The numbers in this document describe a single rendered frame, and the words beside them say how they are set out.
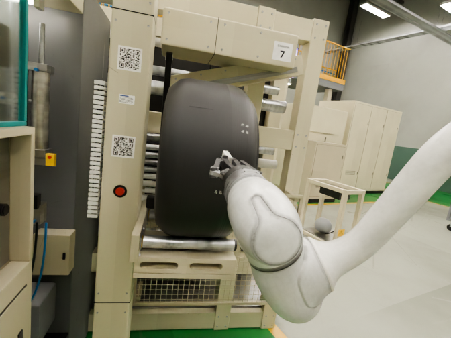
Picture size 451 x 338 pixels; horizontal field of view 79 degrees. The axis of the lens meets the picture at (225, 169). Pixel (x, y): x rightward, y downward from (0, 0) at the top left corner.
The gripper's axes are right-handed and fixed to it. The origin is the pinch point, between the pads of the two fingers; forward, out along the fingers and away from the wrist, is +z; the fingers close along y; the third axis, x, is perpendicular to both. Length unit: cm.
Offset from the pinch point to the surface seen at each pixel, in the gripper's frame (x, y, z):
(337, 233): 120, -180, 171
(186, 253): 40.7, 5.8, 13.4
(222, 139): -4.1, 0.9, 6.4
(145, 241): 36.1, 20.5, 12.7
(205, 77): -21, 2, 68
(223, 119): -9.3, 0.7, 10.1
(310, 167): 110, -260, 404
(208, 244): 36.2, -1.4, 12.6
